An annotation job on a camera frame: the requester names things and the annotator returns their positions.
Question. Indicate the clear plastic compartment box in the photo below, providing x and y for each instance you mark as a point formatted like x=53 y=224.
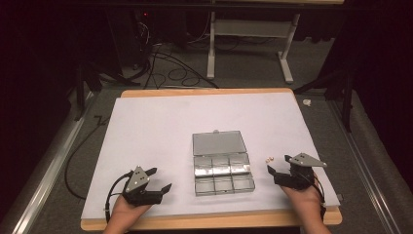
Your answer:
x=220 y=162

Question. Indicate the person's left hand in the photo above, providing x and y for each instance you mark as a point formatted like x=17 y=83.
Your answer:
x=125 y=211

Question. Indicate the person's right hand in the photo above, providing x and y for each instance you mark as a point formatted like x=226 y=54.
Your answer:
x=305 y=201

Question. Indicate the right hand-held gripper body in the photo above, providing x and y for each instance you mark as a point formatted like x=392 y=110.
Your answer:
x=297 y=177

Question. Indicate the white table mat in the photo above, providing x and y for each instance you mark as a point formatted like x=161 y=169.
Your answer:
x=162 y=130

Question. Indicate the dark computer tower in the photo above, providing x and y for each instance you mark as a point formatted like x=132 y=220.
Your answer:
x=136 y=35

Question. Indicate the white metal desk frame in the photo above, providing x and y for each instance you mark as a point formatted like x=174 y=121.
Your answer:
x=211 y=48

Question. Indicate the black metal stand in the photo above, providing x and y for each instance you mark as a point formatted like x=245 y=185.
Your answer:
x=85 y=81
x=346 y=94

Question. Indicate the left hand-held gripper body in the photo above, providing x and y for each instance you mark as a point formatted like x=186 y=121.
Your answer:
x=138 y=179

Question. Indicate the small white floor scrap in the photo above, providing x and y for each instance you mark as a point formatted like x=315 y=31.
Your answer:
x=307 y=102

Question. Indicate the aluminium floor rail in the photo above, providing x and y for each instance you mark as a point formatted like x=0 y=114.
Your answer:
x=42 y=182
x=363 y=162

